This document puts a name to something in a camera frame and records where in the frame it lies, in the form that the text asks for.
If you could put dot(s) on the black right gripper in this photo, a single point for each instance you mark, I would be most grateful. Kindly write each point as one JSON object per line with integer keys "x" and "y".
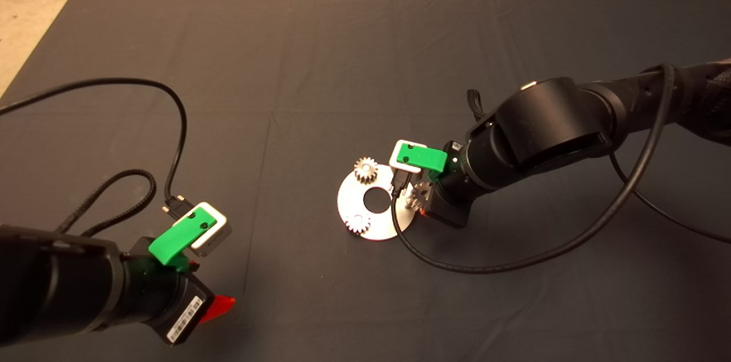
{"x": 451, "y": 202}

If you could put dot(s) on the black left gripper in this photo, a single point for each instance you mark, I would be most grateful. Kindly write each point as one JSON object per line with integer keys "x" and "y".
{"x": 165, "y": 299}

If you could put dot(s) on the steel planetary gear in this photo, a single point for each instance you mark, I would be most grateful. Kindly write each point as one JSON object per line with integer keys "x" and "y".
{"x": 418, "y": 195}

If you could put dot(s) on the white gear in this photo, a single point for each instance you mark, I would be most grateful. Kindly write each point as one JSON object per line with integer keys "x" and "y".
{"x": 362, "y": 173}
{"x": 352, "y": 224}

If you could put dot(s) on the round metal carrier plate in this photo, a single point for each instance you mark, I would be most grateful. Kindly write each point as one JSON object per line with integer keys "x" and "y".
{"x": 380, "y": 225}

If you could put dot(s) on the dark grey table cloth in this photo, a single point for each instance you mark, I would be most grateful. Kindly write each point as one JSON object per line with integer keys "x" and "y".
{"x": 342, "y": 65}

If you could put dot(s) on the green right camera mount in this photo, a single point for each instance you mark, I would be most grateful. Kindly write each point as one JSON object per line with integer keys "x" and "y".
{"x": 425, "y": 159}

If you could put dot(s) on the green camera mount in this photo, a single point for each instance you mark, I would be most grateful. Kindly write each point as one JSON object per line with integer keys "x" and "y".
{"x": 425, "y": 159}
{"x": 180, "y": 236}

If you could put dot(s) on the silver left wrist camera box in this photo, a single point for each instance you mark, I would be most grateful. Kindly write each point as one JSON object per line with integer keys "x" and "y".
{"x": 214, "y": 233}

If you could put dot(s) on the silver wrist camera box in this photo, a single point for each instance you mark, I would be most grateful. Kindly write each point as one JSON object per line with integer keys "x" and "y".
{"x": 395, "y": 159}
{"x": 214, "y": 233}

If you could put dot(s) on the green left camera mount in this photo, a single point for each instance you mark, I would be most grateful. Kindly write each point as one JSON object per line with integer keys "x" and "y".
{"x": 180, "y": 236}

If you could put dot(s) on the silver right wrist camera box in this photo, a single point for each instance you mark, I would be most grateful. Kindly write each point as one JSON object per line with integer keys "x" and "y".
{"x": 395, "y": 159}

